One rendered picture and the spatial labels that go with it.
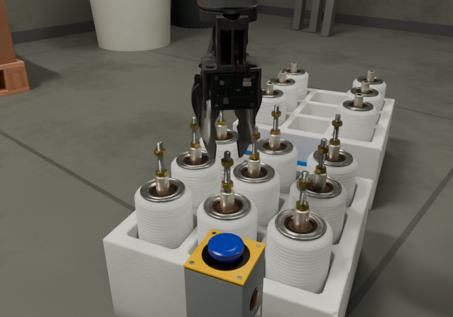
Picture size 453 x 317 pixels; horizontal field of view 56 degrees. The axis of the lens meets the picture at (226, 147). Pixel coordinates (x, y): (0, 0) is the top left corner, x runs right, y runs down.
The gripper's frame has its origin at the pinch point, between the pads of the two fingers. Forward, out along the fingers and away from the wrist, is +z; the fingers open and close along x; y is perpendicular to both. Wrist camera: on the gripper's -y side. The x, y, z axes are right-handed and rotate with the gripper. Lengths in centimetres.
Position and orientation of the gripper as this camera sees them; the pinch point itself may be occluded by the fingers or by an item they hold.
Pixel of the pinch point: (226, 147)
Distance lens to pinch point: 62.7
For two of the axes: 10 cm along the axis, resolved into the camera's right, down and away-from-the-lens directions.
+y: 1.0, 4.4, -8.9
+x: 10.0, -0.4, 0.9
